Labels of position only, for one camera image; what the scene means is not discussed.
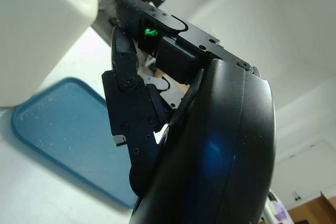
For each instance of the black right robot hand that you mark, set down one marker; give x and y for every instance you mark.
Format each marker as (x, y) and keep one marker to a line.
(210, 142)

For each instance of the blue plastic tray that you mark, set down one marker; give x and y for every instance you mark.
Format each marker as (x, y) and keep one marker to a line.
(65, 129)

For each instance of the cream two-slot toaster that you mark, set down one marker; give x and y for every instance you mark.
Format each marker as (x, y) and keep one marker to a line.
(39, 37)

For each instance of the brown wooden furniture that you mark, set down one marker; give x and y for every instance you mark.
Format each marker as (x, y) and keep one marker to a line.
(315, 211)

